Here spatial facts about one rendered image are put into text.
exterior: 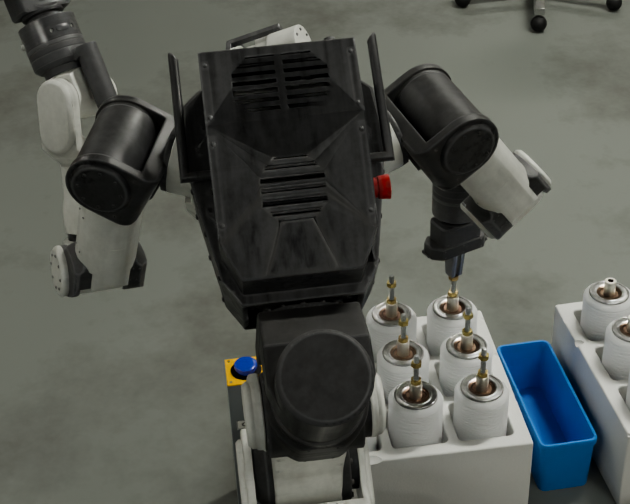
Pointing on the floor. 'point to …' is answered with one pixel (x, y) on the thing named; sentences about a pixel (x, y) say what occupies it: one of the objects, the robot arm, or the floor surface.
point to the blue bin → (549, 415)
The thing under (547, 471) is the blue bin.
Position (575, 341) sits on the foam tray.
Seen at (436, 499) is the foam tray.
